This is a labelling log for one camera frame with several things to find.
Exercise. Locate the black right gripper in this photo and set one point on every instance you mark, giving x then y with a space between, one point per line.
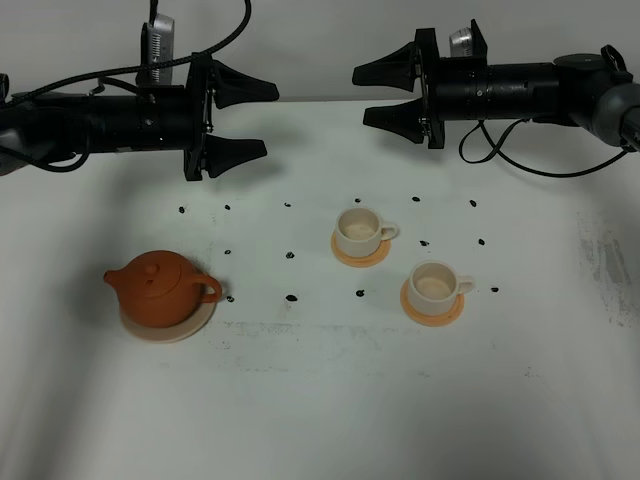
454 89

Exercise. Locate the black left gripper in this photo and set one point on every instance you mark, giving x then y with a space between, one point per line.
174 118

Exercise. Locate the brown clay teapot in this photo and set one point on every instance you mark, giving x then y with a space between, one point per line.
161 289

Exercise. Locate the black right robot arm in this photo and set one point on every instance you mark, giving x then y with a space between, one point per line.
593 91

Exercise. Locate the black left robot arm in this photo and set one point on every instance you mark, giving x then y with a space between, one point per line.
57 132

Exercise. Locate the beige round teapot coaster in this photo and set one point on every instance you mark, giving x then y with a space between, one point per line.
194 323

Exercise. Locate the white teacup rear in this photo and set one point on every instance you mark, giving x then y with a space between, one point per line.
360 230

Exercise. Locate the white teacup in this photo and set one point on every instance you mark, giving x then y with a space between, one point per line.
434 286
360 230

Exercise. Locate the orange coaster rear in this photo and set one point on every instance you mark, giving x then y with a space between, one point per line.
361 262

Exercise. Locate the orange coaster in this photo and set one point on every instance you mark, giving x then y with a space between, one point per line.
431 321
361 262

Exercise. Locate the white teacup front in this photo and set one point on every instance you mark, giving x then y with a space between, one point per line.
434 286

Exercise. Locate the orange coaster front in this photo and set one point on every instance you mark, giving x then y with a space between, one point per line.
431 321

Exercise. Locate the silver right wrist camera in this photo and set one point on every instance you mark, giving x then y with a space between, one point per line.
462 43

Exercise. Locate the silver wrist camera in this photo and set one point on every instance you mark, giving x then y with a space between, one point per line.
462 43
157 46

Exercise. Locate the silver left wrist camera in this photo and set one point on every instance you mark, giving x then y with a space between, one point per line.
157 46

